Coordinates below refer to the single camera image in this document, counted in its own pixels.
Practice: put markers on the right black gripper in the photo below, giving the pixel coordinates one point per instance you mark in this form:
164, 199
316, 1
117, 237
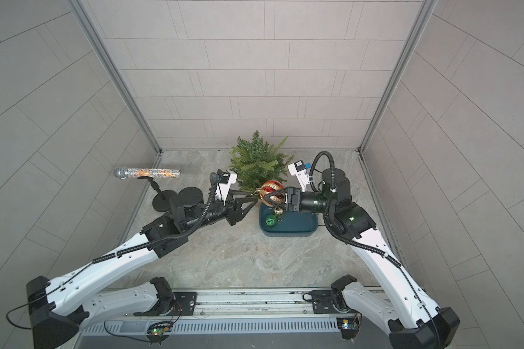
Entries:
295, 203

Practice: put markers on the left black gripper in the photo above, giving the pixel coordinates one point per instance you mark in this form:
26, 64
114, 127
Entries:
232, 210

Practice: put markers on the red gold striped ornament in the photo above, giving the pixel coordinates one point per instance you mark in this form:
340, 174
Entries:
270, 193

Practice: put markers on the gold ball ornament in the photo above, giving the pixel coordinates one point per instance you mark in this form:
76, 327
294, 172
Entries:
278, 211

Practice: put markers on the green glitter ball ornament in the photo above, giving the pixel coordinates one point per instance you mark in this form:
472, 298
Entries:
271, 220

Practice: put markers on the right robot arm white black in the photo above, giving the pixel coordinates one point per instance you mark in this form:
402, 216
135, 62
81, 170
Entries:
351, 224

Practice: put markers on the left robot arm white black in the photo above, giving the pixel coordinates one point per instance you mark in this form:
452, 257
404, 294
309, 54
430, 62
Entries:
59, 308

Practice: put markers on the small green christmas tree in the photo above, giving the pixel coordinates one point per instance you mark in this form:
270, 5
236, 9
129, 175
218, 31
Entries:
256, 161

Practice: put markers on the teal plastic tray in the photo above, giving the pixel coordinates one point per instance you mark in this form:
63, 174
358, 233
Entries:
291, 224

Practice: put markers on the glitter microphone on stand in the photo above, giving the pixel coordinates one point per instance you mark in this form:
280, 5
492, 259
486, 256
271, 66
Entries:
161, 202

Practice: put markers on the right circuit board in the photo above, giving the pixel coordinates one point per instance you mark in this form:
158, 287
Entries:
349, 327

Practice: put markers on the left corner aluminium profile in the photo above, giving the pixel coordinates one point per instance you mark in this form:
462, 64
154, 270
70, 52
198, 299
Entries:
105, 59

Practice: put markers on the corner aluminium profile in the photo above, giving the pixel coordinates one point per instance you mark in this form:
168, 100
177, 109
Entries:
105, 59
422, 18

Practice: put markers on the right corner aluminium profile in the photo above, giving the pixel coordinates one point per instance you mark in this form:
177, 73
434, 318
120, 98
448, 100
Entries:
422, 18

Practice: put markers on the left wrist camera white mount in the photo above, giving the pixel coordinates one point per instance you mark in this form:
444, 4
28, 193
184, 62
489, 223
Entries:
225, 181

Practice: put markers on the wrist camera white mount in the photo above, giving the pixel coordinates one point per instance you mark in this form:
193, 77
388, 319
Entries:
299, 170
225, 181

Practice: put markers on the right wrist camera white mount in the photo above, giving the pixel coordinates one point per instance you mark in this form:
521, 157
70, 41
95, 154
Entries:
299, 170

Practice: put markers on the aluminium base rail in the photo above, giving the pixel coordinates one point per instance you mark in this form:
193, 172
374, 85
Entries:
249, 301

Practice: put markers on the left circuit board with wires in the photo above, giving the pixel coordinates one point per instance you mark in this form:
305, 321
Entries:
158, 332

